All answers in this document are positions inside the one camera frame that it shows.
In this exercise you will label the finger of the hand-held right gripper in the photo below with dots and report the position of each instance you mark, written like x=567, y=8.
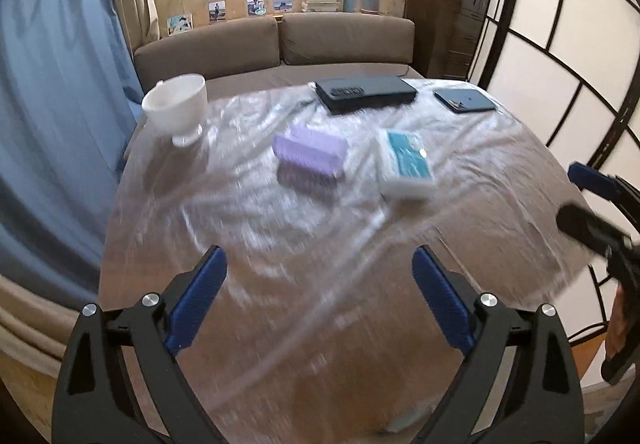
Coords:
x=595, y=180
x=585, y=224

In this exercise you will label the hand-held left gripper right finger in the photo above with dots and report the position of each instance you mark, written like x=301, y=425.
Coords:
x=445, y=299

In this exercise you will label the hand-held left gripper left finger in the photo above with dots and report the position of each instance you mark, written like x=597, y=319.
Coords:
x=195, y=299

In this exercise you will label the teal white box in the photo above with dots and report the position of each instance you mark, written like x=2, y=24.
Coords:
x=407, y=164

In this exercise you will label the black framed paper screen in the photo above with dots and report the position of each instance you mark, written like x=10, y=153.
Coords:
x=560, y=34

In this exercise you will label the purple box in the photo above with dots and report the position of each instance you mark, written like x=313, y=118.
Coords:
x=310, y=152

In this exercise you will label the white footed cup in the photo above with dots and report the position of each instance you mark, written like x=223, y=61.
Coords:
x=175, y=104

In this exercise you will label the dark wooden cabinet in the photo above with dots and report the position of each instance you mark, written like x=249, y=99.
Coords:
x=445, y=19

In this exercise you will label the black flat box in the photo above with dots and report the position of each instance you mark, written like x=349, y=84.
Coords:
x=365, y=94

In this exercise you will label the blue curtain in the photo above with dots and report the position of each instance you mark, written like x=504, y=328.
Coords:
x=55, y=99

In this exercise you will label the teal landscape photo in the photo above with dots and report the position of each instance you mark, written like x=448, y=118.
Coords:
x=180, y=24

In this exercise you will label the brown sofa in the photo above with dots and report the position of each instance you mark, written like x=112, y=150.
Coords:
x=345, y=42

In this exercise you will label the small standing photo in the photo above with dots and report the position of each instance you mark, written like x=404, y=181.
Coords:
x=255, y=6
x=217, y=12

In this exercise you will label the small grey cylinder speaker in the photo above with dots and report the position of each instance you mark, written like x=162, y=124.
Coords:
x=350, y=3

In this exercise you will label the small blue sky photo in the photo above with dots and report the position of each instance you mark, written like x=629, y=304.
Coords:
x=283, y=7

